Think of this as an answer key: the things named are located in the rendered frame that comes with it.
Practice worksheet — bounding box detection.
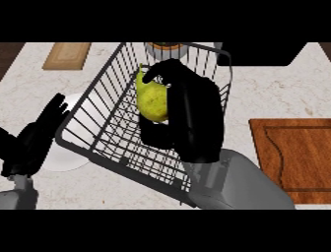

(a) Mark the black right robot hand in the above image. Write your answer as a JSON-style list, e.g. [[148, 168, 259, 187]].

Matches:
[[140, 58, 227, 164]]

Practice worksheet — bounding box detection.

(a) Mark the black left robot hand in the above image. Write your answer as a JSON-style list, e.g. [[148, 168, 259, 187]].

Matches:
[[0, 93, 71, 178]]

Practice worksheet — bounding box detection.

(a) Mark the yellow-green pear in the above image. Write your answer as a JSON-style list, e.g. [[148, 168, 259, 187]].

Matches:
[[134, 63, 172, 124]]

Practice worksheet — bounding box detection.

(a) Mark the brown wooden cutting board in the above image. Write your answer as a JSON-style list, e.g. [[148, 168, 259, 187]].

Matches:
[[248, 117, 331, 205]]

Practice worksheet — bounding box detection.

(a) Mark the light wooden board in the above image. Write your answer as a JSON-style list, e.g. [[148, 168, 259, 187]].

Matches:
[[42, 42, 94, 71]]

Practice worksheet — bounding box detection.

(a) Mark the white plate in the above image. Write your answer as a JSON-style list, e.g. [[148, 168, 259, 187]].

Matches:
[[40, 92, 108, 172]]

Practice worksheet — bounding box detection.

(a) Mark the grey pot with orange rim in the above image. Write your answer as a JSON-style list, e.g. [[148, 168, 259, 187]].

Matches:
[[144, 42, 193, 63]]

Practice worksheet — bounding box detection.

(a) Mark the black appliance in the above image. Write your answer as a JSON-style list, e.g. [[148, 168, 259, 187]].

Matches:
[[214, 42, 308, 67]]

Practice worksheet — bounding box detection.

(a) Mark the dark wire tiered basket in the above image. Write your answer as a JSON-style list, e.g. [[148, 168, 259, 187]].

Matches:
[[54, 42, 234, 209]]

